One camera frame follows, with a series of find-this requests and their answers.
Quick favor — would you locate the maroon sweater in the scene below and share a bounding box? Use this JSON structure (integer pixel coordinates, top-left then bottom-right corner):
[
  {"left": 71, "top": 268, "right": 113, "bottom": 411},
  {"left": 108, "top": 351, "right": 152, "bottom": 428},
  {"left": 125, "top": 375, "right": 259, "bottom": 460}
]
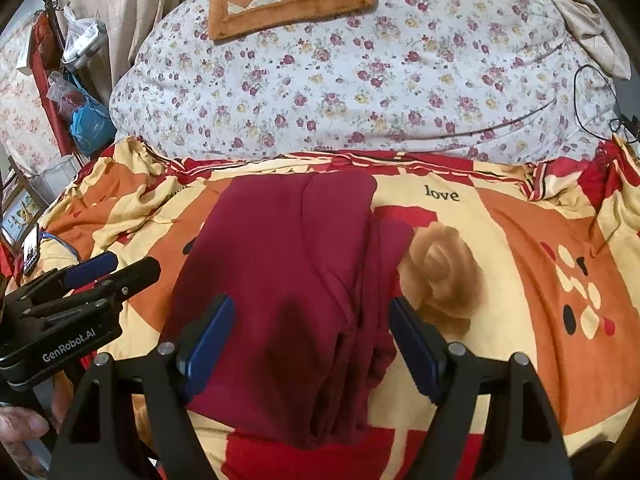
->
[{"left": 163, "top": 170, "right": 413, "bottom": 448}]

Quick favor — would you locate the person's left hand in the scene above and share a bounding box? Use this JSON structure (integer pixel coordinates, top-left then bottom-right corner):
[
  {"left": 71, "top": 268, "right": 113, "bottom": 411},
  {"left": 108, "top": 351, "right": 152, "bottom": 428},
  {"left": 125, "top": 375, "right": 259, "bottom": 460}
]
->
[{"left": 1, "top": 372, "right": 74, "bottom": 479}]

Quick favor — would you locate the smartphone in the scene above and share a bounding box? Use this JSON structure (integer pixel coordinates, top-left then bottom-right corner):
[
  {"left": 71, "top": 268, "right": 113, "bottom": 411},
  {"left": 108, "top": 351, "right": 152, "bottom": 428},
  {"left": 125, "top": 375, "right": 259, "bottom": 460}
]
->
[{"left": 22, "top": 223, "right": 40, "bottom": 276}]

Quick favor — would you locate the framed picture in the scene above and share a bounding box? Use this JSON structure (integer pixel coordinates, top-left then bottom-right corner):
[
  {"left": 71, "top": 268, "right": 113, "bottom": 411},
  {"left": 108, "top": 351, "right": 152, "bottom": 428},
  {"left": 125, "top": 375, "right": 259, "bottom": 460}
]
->
[{"left": 1, "top": 183, "right": 47, "bottom": 255}]

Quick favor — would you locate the blue plastic bag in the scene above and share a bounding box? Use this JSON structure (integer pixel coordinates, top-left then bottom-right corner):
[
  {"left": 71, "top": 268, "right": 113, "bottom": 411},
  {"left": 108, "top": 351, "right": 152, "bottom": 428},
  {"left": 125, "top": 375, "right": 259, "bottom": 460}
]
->
[{"left": 66, "top": 73, "right": 116, "bottom": 157}]

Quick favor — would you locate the red orange cream blanket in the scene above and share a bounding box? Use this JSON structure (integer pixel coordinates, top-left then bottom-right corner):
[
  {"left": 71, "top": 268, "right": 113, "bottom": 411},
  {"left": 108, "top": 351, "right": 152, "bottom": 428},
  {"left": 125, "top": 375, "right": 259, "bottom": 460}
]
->
[{"left": 17, "top": 140, "right": 639, "bottom": 479}]

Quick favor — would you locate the white plastic bag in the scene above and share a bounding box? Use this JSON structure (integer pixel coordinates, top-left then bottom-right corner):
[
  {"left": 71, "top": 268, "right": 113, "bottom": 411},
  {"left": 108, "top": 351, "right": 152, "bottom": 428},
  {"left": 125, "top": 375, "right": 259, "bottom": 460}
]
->
[{"left": 62, "top": 6, "right": 107, "bottom": 72}]

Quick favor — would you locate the white floral quilt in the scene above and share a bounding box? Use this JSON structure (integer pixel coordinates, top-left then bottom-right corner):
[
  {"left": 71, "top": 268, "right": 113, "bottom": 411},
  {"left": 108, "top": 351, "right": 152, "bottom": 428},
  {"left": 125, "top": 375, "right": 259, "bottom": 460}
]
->
[{"left": 110, "top": 0, "right": 615, "bottom": 164}]

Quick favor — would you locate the beige curtain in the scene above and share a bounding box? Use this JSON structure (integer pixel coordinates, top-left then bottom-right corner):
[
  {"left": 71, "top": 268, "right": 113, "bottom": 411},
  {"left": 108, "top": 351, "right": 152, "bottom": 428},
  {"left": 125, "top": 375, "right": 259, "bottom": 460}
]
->
[{"left": 551, "top": 0, "right": 631, "bottom": 80}]

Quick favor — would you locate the blue cord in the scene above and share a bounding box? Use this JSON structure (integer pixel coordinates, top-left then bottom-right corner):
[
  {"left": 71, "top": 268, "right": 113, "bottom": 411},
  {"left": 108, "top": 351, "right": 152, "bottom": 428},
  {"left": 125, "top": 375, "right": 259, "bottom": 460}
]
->
[{"left": 39, "top": 231, "right": 82, "bottom": 261}]

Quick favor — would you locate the black cable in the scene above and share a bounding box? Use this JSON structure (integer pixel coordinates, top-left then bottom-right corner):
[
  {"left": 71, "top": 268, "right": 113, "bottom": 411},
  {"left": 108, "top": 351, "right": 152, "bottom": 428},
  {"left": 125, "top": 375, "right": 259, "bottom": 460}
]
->
[{"left": 572, "top": 63, "right": 640, "bottom": 143}]

